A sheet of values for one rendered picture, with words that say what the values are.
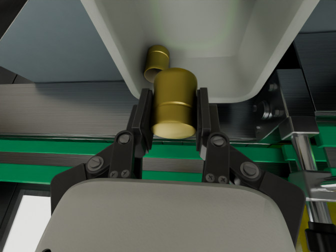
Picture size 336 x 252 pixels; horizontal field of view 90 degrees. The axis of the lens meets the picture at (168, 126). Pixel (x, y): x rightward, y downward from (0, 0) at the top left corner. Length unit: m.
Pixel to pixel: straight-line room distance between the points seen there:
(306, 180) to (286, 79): 0.12
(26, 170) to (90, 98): 0.18
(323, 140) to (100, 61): 0.35
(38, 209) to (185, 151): 0.45
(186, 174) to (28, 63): 0.37
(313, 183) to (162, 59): 0.22
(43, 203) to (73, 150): 0.26
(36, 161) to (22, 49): 0.21
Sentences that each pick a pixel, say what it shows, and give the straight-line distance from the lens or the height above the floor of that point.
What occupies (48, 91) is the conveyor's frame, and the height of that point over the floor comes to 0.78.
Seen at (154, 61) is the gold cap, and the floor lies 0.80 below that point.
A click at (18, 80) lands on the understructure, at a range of 0.94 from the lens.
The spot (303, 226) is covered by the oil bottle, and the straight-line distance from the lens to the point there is 0.39.
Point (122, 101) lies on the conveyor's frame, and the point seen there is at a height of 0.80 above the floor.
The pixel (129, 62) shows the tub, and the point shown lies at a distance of 0.22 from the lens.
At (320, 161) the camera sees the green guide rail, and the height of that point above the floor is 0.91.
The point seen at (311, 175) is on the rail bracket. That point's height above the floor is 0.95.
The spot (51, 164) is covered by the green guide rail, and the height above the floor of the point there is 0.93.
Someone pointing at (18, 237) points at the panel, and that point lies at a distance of 0.64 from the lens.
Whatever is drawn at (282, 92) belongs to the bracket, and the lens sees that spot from 0.24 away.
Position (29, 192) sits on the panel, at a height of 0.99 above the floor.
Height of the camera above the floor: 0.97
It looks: 23 degrees down
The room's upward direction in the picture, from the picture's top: 176 degrees counter-clockwise
